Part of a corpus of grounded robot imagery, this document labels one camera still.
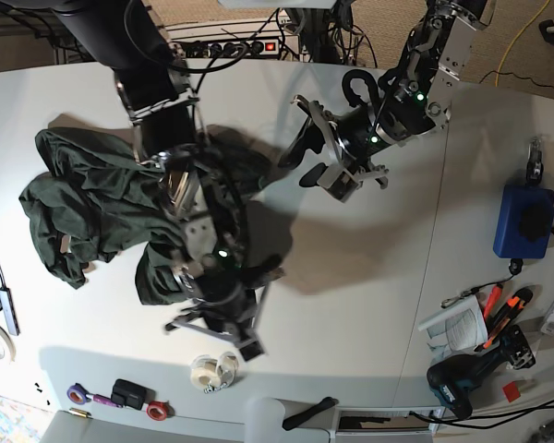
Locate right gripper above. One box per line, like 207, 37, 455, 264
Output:
164, 255, 285, 362

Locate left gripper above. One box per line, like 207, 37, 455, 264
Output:
278, 94, 389, 202

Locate dark green t-shirt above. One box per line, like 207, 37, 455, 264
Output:
18, 123, 283, 307

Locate blue box with black knob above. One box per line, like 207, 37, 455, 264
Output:
492, 137, 554, 278

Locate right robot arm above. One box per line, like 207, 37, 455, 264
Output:
52, 1, 282, 361

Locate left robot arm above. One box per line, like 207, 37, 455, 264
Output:
278, 1, 496, 202

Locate clear tape rolls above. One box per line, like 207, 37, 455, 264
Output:
190, 352, 239, 394

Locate black power strip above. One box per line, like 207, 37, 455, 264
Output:
175, 39, 280, 60

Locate red tape roll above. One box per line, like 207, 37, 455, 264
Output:
146, 401, 169, 422

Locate purple tape roll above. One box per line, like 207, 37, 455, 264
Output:
66, 383, 90, 405

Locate rolled paper sheet with drawing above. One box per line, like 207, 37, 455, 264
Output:
417, 295, 488, 359

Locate grey usb hub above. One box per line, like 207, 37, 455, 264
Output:
0, 287, 19, 336

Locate orange black utility knife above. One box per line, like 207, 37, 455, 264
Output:
474, 287, 534, 353

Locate red square sticker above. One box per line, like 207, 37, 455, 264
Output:
502, 381, 521, 402

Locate black strap handle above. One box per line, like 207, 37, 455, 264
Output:
282, 397, 338, 431

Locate black action camera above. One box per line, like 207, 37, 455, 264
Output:
110, 379, 147, 410

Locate dark teal cordless drill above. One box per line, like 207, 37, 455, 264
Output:
427, 325, 536, 420

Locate yellow cable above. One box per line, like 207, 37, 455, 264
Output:
494, 0, 553, 87

